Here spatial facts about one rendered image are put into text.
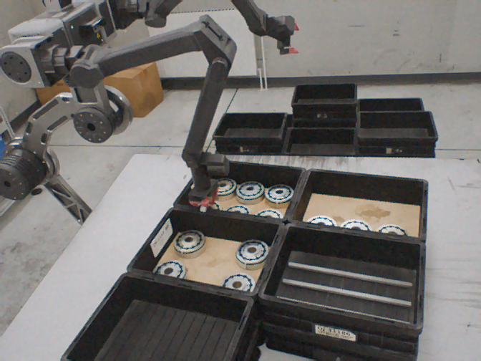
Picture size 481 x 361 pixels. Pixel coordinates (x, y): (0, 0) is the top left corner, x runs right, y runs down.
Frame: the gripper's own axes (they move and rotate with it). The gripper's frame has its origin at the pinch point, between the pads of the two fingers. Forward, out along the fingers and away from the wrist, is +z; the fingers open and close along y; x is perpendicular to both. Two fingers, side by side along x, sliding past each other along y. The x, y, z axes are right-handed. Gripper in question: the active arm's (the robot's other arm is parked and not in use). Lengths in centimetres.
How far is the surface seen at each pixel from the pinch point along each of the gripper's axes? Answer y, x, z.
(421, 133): 132, -64, 36
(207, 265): -21.3, -9.2, 5.0
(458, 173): 64, -81, 18
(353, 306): -25, -54, 7
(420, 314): -31, -71, -3
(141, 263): -32.0, 6.7, -2.0
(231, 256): -15.7, -14.9, 5.0
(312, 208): 13.1, -33.8, 4.8
